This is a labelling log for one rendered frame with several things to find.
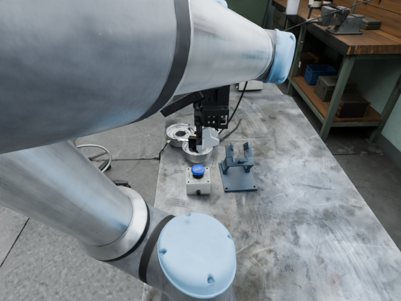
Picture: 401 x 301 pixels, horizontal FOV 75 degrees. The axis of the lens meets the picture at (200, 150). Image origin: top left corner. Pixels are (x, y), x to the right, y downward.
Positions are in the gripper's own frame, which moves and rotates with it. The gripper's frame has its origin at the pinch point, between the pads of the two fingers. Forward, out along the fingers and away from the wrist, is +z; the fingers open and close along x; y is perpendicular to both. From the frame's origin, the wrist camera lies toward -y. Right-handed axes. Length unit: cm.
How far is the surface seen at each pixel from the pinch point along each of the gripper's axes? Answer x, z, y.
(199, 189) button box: -3.7, 11.6, 0.3
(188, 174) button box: 0.0, 9.5, -2.8
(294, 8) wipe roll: 227, 3, 96
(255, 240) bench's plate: -19.1, 14.0, 13.8
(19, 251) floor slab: 28, 94, -102
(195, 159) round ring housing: 9.9, 11.7, -0.9
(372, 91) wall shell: 159, 58, 158
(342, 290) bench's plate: -31.3, 14.0, 29.9
